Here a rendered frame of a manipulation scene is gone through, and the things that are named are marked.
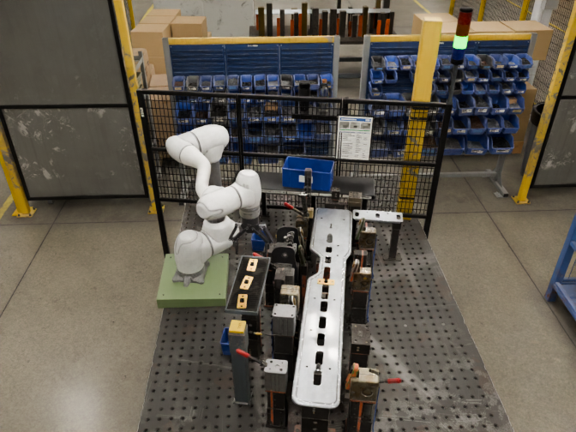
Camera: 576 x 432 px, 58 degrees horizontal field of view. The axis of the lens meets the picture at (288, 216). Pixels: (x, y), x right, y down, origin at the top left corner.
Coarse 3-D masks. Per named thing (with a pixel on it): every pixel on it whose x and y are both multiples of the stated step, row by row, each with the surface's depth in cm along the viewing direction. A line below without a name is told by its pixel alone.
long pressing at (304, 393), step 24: (336, 216) 304; (312, 240) 284; (336, 240) 285; (336, 264) 268; (312, 288) 252; (336, 288) 252; (312, 312) 239; (336, 312) 239; (312, 336) 227; (336, 336) 227; (312, 360) 216; (336, 360) 216; (312, 384) 206; (336, 384) 206
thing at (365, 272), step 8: (360, 272) 256; (368, 272) 256; (360, 280) 258; (368, 280) 257; (352, 288) 262; (360, 288) 260; (368, 288) 260; (360, 296) 264; (352, 304) 268; (360, 304) 267; (368, 304) 268; (352, 312) 270; (360, 312) 269; (352, 320) 273; (360, 320) 272; (368, 320) 273
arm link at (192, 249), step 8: (184, 232) 283; (192, 232) 282; (200, 232) 290; (176, 240) 282; (184, 240) 278; (192, 240) 279; (200, 240) 282; (176, 248) 282; (184, 248) 278; (192, 248) 279; (200, 248) 282; (208, 248) 287; (176, 256) 284; (184, 256) 280; (192, 256) 281; (200, 256) 285; (208, 256) 290; (184, 264) 283; (192, 264) 284; (200, 264) 288; (184, 272) 287; (192, 272) 288
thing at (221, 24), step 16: (160, 0) 836; (176, 0) 837; (192, 0) 838; (208, 0) 839; (224, 0) 841; (240, 0) 842; (208, 16) 853; (224, 16) 855; (240, 16) 856; (224, 32) 868; (240, 32) 870
